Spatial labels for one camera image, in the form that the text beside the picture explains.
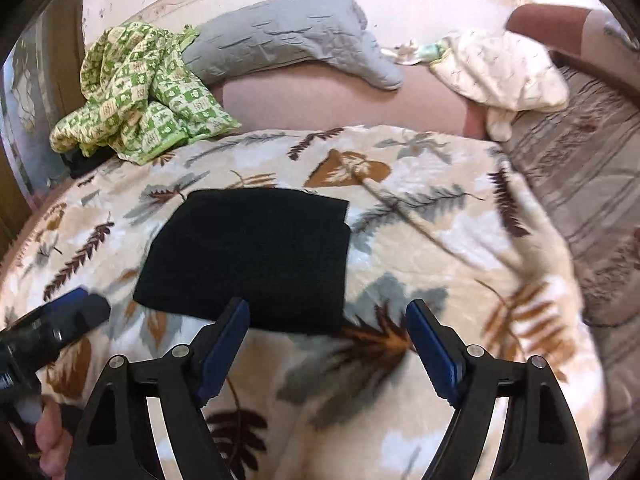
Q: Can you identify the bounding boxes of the pink quilted mattress cover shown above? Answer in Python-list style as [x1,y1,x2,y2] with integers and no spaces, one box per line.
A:
[207,62,493,141]

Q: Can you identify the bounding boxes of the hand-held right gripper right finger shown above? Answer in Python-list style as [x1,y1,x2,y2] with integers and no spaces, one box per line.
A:
[405,299,591,480]

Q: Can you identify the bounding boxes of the striped floral bedsheet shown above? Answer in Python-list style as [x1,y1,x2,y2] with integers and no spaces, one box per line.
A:
[502,50,640,461]

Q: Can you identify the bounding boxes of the small white cloth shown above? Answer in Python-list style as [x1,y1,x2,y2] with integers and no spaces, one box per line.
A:
[382,37,426,66]

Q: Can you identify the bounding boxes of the brown headboard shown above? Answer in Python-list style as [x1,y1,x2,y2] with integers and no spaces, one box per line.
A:
[505,4,640,68]

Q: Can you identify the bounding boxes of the white printed quilt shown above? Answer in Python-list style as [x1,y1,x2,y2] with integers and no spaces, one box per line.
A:
[431,29,570,142]

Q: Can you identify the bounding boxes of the person's left hand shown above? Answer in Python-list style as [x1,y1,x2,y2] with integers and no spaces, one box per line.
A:
[34,399,74,479]

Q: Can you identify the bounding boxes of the small pale green cloth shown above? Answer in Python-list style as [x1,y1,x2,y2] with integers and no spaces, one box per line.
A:
[420,40,456,61]

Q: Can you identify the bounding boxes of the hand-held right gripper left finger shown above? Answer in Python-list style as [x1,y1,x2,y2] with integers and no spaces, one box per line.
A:
[65,297,251,480]

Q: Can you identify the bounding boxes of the black pants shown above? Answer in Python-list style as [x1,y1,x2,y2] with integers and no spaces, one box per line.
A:
[132,189,353,337]

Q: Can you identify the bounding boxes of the leaf print fleece blanket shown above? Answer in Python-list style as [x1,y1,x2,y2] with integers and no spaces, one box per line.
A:
[0,125,621,480]

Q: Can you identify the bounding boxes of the grey quilted pillow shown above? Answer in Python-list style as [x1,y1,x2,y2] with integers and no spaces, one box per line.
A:
[182,0,405,92]

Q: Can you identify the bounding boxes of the green patterned quilt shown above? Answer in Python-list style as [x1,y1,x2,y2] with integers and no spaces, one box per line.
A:
[50,21,242,165]

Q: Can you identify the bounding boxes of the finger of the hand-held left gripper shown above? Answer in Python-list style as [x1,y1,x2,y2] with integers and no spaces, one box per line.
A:
[37,287,92,322]
[59,294,112,345]

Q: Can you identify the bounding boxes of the mirrored wardrobe door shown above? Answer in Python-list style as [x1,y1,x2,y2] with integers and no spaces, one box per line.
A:
[0,10,83,196]

